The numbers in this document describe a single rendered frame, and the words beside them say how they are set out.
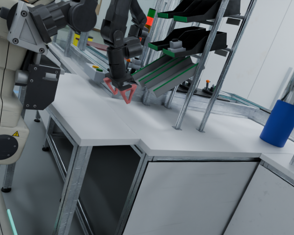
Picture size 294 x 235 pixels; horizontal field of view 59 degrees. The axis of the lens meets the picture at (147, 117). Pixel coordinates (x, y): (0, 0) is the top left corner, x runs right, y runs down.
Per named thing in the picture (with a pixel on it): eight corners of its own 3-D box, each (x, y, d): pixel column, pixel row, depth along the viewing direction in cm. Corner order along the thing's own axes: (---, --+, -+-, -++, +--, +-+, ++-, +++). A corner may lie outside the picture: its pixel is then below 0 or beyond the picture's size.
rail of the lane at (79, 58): (111, 97, 147) (116, 79, 144) (71, 59, 216) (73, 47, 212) (120, 99, 150) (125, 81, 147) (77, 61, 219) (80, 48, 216)
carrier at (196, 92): (184, 94, 180) (191, 77, 176) (165, 83, 198) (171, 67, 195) (208, 99, 194) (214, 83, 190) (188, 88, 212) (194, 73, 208)
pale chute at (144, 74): (142, 87, 135) (138, 80, 133) (134, 81, 146) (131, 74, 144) (186, 60, 138) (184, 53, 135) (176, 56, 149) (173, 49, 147)
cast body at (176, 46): (171, 56, 122) (170, 40, 119) (167, 54, 125) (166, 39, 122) (187, 52, 124) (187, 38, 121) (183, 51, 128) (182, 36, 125)
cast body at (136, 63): (130, 68, 162) (134, 57, 160) (128, 66, 165) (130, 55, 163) (142, 71, 167) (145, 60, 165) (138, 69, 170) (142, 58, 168)
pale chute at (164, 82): (157, 98, 123) (153, 90, 121) (147, 90, 135) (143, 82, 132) (205, 68, 126) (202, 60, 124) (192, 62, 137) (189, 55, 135)
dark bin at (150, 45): (157, 51, 130) (156, 36, 127) (148, 47, 141) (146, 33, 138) (206, 42, 138) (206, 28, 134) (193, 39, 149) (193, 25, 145)
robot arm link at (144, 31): (134, 11, 152) (143, 18, 148) (146, 17, 161) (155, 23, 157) (125, 30, 157) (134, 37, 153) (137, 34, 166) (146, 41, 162)
